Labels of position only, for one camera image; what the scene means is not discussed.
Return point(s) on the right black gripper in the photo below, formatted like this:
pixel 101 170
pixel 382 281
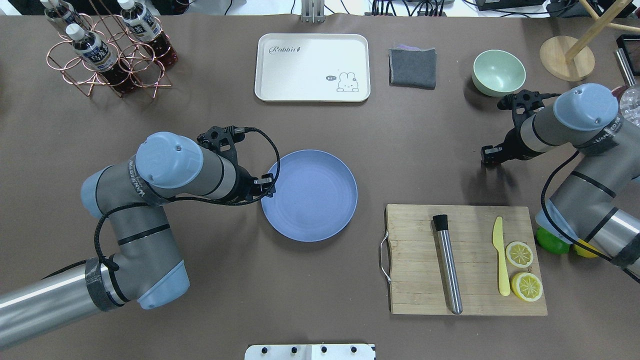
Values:
pixel 511 144

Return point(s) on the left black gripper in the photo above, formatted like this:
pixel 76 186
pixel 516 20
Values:
pixel 244 183

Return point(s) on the blue round plate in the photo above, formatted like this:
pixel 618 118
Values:
pixel 316 196

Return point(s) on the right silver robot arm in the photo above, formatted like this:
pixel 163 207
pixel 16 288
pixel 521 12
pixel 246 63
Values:
pixel 588 118

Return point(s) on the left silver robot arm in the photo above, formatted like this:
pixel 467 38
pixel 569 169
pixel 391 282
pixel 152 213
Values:
pixel 137 257

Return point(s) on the steel muddler black tip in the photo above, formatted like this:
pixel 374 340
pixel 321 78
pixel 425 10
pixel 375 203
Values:
pixel 452 290

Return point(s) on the mint green bowl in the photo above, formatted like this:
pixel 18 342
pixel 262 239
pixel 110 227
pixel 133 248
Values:
pixel 497 73

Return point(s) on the lemon half slice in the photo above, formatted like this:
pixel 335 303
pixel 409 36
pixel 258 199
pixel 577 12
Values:
pixel 519 254
pixel 527 286

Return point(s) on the green lime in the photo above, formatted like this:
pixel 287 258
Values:
pixel 550 242

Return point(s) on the wooden cutting board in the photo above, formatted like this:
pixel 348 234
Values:
pixel 416 270

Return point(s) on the grey folded cloth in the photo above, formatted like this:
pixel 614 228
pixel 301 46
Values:
pixel 413 67

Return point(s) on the cream rabbit tray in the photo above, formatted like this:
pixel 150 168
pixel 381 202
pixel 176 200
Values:
pixel 303 67

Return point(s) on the wooden mug tree stand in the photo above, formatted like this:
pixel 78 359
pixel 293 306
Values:
pixel 570 59

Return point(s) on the yellow plastic knife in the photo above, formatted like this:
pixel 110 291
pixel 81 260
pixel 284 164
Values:
pixel 499 245

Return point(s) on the pink bowl with ice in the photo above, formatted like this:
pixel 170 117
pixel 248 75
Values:
pixel 629 102

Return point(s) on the metal ice scoop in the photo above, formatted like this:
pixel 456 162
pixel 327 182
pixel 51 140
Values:
pixel 625 68

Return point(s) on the dark drink bottle near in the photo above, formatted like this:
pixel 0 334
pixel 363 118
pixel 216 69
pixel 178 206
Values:
pixel 147 30

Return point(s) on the dark drink bottle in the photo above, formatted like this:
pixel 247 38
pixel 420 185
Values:
pixel 96 53
pixel 60 14
pixel 147 30

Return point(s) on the dark drink bottle middle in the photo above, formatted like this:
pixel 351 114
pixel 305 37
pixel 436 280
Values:
pixel 96 53

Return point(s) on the dark drink bottle far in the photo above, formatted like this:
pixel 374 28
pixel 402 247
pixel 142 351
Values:
pixel 60 14

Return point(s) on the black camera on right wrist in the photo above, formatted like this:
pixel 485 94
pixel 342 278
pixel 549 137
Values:
pixel 524 104

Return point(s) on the white camera pole base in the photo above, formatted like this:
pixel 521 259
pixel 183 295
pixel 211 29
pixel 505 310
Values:
pixel 319 351

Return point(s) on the aluminium frame post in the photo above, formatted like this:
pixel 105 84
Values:
pixel 312 11

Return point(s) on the copper wire bottle rack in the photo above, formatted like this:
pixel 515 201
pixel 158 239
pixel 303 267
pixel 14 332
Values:
pixel 124 52

